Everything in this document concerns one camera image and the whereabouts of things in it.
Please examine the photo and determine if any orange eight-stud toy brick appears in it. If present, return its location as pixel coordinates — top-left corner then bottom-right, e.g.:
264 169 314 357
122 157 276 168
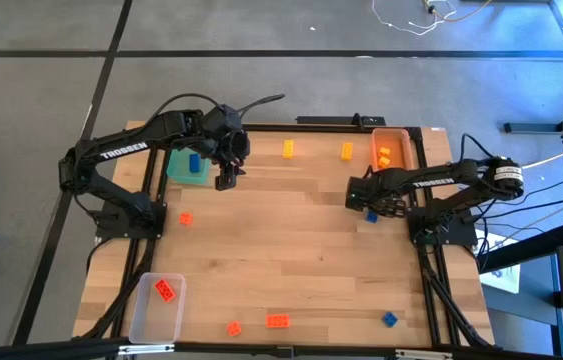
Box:
265 313 292 330
154 278 178 304

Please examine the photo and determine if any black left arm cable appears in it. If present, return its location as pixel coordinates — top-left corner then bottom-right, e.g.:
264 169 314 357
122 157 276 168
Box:
153 92 287 132

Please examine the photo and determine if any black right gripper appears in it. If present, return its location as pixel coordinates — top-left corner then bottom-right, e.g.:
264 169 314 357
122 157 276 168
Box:
344 168 408 220

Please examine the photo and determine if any black crossbeam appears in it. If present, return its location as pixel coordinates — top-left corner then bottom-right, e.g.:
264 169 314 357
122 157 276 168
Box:
0 337 563 360

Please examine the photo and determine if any white floor cable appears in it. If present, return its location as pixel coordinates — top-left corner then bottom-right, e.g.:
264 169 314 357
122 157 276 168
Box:
371 0 458 37

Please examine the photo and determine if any teal plastic bin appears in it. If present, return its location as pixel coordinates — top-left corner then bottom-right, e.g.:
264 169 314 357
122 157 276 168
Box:
165 146 212 187

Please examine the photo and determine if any silver beam bracket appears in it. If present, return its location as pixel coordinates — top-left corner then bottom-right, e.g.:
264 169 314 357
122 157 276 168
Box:
394 348 455 360
117 343 175 357

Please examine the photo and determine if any orange floor cable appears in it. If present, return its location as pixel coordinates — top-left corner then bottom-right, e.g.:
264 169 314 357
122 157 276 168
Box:
425 0 493 24

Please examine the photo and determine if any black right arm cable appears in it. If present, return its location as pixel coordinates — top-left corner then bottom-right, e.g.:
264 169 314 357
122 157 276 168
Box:
460 132 563 261

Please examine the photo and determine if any black diagonal leg bar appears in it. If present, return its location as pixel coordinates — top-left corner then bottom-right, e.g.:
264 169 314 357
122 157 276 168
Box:
478 222 563 274

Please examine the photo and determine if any white paper sheet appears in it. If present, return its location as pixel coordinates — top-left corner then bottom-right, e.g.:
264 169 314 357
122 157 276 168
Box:
480 234 522 295

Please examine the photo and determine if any black floor bar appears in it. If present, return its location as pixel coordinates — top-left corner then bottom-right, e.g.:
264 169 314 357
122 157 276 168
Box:
503 94 563 135

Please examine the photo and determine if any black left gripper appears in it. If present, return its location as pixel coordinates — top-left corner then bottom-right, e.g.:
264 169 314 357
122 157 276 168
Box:
199 103 252 192

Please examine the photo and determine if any black table frame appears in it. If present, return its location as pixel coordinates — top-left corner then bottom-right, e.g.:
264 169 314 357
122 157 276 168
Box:
73 124 495 349

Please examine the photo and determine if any white thin cable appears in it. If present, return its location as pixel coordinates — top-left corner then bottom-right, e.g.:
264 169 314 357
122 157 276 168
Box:
500 152 563 251

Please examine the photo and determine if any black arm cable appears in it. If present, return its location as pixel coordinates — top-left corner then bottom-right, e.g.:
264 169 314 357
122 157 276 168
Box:
153 92 287 132
460 132 563 261

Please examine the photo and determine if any clear plastic bin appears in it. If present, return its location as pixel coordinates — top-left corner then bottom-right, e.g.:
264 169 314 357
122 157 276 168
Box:
128 272 188 345

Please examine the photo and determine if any orange translucent plastic bin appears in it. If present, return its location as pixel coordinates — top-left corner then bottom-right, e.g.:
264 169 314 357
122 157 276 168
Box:
369 127 416 173

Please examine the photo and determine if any black bracket bar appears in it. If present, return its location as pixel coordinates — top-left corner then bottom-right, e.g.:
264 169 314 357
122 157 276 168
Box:
295 114 387 128

